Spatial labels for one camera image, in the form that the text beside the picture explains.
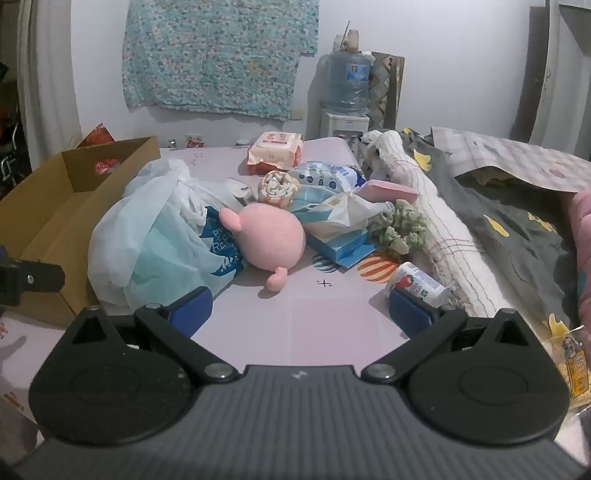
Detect pink blanket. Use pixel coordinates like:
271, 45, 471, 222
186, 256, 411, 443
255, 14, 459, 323
567, 189, 591, 317

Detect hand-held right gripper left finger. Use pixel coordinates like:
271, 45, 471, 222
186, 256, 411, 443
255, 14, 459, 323
69, 286, 238, 386

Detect pink plush toy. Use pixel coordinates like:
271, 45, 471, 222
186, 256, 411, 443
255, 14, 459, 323
219, 202, 306, 292

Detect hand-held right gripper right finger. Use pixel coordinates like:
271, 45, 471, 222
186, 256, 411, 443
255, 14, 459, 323
362, 288, 532, 385

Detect quilted checked blanket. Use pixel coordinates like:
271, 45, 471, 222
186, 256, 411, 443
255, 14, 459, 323
430, 126, 591, 193

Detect white checked blanket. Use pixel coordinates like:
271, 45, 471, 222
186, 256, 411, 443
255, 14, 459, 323
359, 130, 511, 320

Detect blue white tissue pack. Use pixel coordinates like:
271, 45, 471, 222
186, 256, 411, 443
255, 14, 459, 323
290, 161, 368, 191

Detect grey blanket yellow ducks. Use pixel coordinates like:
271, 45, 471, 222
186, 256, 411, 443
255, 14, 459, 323
401, 128, 580, 326

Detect large white plastic bag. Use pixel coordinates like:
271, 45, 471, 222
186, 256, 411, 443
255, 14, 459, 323
87, 159, 252, 311

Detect white blue-striped plastic bag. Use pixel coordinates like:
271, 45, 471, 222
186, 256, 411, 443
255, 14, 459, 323
295, 190, 394, 241

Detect teal floral wall cloth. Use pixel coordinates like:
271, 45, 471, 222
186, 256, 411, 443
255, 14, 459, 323
122, 0, 320, 121

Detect small white bottle red label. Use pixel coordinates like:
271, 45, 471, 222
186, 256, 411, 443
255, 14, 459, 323
385, 261, 448, 306

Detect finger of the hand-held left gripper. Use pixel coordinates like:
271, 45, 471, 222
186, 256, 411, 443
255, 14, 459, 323
0, 247, 65, 306

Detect grey wardrobe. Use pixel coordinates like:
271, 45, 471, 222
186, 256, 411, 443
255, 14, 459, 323
512, 4, 591, 162

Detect red snack bag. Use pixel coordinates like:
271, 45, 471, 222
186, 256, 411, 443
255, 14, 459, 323
78, 124, 122, 177

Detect brown cardboard box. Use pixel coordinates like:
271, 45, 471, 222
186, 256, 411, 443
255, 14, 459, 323
0, 136, 162, 328

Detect white water dispenser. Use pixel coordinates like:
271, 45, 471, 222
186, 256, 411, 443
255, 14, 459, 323
320, 111, 371, 140

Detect green fuzzy scrunchie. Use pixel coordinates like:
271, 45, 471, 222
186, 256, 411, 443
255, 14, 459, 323
368, 200, 431, 256

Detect rolled woven mat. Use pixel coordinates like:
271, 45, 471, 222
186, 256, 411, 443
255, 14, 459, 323
368, 52, 406, 133

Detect pink flat case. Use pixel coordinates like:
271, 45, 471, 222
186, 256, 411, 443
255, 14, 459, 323
362, 179, 422, 205

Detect pink wet wipes pack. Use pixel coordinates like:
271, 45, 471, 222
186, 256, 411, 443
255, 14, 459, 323
246, 131, 304, 177

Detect white curtain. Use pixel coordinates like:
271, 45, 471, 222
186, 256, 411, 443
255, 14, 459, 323
17, 0, 78, 174

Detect yellow snack packet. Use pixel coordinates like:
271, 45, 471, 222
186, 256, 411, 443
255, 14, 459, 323
539, 323, 591, 412

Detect blue water jug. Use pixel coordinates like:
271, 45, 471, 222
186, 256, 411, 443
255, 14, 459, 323
322, 51, 376, 117

